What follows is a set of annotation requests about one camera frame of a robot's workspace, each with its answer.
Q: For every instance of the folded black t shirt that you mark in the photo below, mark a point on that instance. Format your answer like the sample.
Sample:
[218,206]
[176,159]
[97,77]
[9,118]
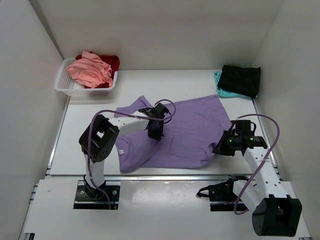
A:
[240,80]

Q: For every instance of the pink t shirt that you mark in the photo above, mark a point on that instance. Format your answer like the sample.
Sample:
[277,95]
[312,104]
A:
[91,71]

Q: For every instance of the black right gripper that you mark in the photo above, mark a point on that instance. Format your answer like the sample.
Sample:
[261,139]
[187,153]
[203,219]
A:
[221,147]

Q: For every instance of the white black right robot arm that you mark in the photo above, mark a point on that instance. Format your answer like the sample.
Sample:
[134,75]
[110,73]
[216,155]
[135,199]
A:
[274,212]

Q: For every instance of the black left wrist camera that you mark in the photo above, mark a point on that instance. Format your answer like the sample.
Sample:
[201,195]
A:
[160,111]

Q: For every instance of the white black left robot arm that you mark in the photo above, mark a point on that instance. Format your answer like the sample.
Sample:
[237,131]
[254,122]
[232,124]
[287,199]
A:
[107,147]

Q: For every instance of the dark red t shirt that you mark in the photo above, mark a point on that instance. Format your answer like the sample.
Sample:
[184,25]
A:
[113,60]

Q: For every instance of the purple t shirt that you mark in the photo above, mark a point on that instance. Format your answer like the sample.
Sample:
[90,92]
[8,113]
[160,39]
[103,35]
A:
[188,141]

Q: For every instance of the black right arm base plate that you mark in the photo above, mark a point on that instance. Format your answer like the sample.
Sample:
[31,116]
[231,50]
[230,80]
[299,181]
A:
[221,196]

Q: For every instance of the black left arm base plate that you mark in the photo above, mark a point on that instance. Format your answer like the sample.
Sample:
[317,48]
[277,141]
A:
[96,200]

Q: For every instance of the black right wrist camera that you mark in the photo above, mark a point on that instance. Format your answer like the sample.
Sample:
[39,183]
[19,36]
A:
[245,128]

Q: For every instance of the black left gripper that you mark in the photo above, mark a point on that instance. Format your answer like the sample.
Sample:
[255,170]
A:
[157,135]

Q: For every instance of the folded teal t shirt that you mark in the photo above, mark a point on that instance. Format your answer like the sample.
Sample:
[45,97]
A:
[223,93]

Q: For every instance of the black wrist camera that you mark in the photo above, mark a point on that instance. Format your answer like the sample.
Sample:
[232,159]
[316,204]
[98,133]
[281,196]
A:
[160,111]
[245,128]

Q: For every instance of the aluminium table edge rail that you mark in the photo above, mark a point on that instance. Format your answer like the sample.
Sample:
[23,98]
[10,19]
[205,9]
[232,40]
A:
[193,177]

